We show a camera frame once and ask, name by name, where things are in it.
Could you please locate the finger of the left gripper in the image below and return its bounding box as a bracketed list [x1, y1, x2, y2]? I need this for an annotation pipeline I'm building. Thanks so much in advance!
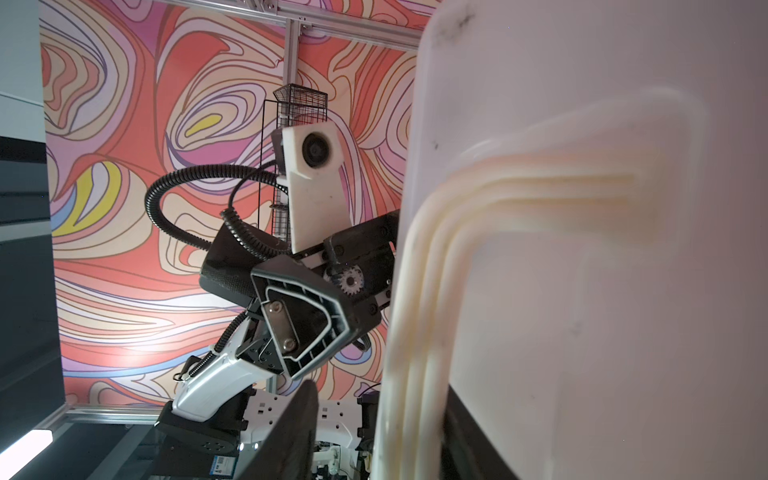
[250, 255, 356, 380]

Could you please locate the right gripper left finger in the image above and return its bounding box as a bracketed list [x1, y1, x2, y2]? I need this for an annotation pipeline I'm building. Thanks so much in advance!
[238, 380, 319, 479]

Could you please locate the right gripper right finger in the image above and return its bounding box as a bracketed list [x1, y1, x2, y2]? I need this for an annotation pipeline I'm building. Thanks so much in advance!
[440, 387, 519, 480]

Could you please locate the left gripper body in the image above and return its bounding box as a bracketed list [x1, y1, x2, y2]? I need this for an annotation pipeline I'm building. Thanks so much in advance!
[199, 209, 400, 380]

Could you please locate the clear tool box lid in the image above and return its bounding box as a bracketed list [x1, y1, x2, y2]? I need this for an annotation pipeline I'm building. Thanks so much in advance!
[373, 1, 767, 479]

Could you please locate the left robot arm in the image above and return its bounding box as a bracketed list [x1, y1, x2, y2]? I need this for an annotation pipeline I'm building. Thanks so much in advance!
[151, 211, 399, 479]

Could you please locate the black corrugated cable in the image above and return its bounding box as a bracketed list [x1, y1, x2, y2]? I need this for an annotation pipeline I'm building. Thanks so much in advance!
[145, 163, 290, 262]

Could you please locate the black wire basket left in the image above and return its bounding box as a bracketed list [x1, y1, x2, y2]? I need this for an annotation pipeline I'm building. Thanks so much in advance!
[261, 84, 332, 249]

